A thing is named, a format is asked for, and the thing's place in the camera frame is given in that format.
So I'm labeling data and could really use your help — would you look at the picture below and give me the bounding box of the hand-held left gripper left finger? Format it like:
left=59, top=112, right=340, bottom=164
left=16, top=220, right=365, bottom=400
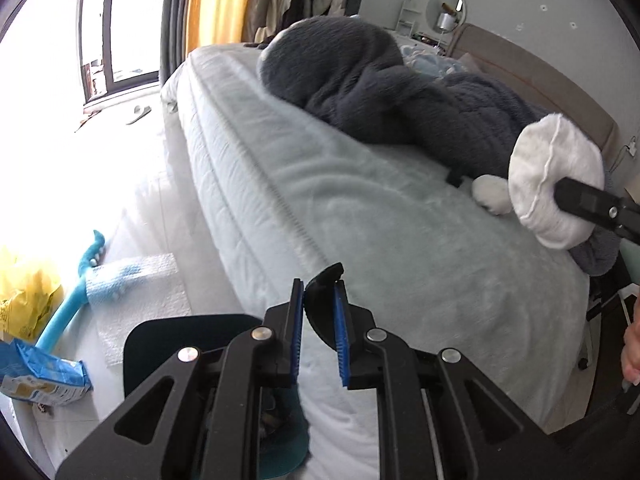
left=56, top=278, right=306, bottom=480

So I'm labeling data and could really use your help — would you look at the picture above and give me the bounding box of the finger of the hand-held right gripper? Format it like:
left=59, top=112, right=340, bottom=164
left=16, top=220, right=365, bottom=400
left=554, top=176, right=640, bottom=246

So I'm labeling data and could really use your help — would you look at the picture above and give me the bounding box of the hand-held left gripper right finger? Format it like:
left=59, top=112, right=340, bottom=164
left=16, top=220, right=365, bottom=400
left=334, top=280, right=566, bottom=480

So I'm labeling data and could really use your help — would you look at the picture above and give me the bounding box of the black plastic scrap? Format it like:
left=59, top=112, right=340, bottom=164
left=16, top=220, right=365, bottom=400
left=303, top=262, right=346, bottom=351

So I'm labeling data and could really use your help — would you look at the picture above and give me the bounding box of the dark teal trash bin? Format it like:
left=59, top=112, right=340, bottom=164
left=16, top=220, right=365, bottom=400
left=122, top=312, right=312, bottom=480

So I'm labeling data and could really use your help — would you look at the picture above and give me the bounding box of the person's right hand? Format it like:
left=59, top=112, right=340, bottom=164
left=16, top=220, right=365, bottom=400
left=621, top=295, right=640, bottom=386

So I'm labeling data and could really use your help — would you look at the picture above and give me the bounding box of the black metal rack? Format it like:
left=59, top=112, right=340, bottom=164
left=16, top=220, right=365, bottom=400
left=580, top=255, right=640, bottom=371

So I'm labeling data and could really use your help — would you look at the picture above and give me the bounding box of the bed with pale green sheet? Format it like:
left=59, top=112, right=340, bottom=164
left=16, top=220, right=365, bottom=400
left=160, top=42, right=601, bottom=480

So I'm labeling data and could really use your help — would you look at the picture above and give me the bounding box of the brown upholstered headboard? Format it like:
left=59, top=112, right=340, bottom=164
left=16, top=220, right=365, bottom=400
left=447, top=22, right=621, bottom=161

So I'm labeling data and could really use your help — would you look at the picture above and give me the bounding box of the clear bubble wrap sheet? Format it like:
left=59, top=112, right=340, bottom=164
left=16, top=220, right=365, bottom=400
left=85, top=252, right=193, bottom=368

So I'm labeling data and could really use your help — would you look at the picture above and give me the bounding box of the light blue blanket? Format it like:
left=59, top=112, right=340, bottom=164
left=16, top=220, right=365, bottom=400
left=400, top=42, right=473, bottom=78

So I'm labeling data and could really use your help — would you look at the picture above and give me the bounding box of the round white mirror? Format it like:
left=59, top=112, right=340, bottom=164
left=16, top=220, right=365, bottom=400
left=425, top=0, right=468, bottom=33

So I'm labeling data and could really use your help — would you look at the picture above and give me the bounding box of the grey and white plush garment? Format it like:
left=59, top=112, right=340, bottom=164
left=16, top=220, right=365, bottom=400
left=256, top=16, right=621, bottom=276

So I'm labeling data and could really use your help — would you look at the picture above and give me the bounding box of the blue snack bag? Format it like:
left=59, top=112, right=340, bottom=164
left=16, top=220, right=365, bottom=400
left=0, top=337, right=94, bottom=407

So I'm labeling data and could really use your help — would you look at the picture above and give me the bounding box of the white shelf unit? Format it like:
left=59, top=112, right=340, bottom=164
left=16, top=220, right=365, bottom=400
left=397, top=0, right=431, bottom=36

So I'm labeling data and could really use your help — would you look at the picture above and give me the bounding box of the yellow plastic bag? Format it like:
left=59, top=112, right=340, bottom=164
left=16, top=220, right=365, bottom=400
left=0, top=245, right=65, bottom=341

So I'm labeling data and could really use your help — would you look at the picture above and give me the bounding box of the grey curtain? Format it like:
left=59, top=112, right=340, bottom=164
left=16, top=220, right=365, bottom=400
left=159, top=0, right=198, bottom=88

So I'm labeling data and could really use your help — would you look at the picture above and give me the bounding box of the yellow curtain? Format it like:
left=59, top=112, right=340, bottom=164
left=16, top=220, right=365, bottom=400
left=185, top=0, right=258, bottom=56

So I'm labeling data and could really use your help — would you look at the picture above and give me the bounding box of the white wall cable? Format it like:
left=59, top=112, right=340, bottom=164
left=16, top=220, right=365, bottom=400
left=607, top=142, right=640, bottom=171

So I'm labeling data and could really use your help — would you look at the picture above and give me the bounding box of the black window frame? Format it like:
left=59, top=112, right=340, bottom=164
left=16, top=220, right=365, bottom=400
left=75, top=0, right=173, bottom=116

